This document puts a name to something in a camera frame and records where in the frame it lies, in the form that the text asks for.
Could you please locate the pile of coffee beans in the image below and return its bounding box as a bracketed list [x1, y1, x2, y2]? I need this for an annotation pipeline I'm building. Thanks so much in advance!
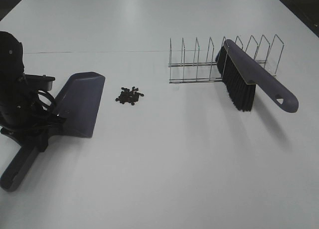
[115, 86, 145, 106]

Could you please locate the purple plastic dustpan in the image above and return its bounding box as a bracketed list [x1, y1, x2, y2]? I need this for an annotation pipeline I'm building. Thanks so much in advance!
[0, 72, 105, 192]

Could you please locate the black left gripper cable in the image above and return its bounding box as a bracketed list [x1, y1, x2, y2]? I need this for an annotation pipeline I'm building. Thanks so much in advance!
[29, 89, 57, 117]

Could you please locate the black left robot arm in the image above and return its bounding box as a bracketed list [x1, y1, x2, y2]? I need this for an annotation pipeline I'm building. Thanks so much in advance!
[0, 31, 66, 152]

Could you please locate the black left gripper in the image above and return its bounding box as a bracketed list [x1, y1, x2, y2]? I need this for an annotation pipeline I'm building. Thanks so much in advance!
[0, 74, 66, 152]

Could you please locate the chrome wire dish rack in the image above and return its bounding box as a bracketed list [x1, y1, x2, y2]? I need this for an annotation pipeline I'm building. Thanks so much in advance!
[167, 34, 285, 84]

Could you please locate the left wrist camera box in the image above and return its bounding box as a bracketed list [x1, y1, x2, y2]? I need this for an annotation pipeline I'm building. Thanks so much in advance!
[25, 74, 55, 91]

